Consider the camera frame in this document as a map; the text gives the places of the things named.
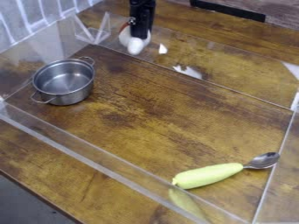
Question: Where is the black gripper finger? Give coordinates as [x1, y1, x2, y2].
[147, 0, 157, 32]
[130, 0, 151, 39]

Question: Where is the white plush mushroom red cap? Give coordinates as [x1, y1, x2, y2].
[118, 23, 153, 55]

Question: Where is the green handled metal spoon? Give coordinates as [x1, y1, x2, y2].
[173, 152, 281, 189]

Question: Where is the clear acrylic enclosure wall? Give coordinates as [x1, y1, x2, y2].
[0, 0, 299, 224]

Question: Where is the black bar on back table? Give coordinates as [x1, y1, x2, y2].
[190, 0, 267, 23]

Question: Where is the silver metal pot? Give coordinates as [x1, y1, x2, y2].
[31, 57, 97, 106]

